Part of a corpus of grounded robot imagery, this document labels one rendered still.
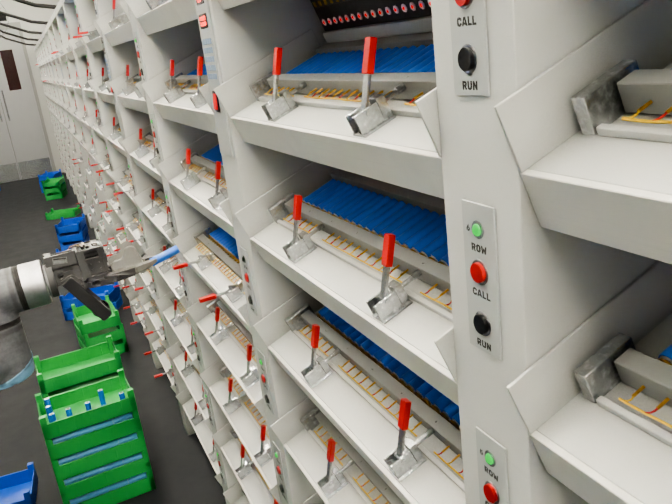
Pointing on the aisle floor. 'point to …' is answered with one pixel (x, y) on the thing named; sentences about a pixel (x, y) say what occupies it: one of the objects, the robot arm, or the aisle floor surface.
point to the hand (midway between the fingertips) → (150, 263)
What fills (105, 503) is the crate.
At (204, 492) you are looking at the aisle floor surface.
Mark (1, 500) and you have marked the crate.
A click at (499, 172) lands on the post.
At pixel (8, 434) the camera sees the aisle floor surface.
